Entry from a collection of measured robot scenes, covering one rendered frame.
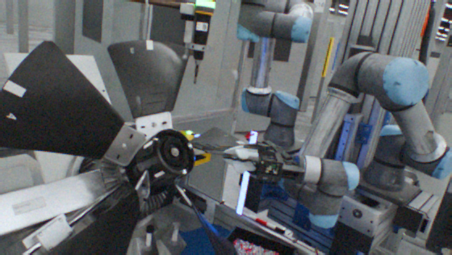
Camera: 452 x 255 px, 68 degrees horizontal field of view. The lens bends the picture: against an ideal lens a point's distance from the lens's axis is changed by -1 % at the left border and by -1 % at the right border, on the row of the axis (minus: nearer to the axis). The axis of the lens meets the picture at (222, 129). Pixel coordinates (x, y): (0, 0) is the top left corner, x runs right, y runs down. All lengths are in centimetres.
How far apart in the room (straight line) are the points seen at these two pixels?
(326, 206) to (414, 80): 39
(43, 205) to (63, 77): 26
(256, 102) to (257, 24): 58
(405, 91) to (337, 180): 28
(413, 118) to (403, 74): 19
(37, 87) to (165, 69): 34
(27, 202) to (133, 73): 40
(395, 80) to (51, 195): 84
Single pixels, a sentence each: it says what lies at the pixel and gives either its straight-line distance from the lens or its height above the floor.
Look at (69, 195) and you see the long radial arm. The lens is 81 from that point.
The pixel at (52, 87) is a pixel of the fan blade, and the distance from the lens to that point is 73.
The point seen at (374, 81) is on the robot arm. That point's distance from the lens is 98.
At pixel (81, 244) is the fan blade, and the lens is 63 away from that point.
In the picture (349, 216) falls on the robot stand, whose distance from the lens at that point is 132.
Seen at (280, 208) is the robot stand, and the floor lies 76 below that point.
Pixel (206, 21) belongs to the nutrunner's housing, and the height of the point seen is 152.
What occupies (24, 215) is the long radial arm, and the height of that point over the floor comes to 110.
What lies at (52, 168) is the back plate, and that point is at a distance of 95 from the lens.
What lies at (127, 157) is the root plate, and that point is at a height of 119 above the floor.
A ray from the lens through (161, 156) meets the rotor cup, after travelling 75.
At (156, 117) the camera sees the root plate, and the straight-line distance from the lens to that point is 87.
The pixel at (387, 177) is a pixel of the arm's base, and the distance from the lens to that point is 138.
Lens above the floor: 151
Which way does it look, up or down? 16 degrees down
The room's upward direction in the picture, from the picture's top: 9 degrees clockwise
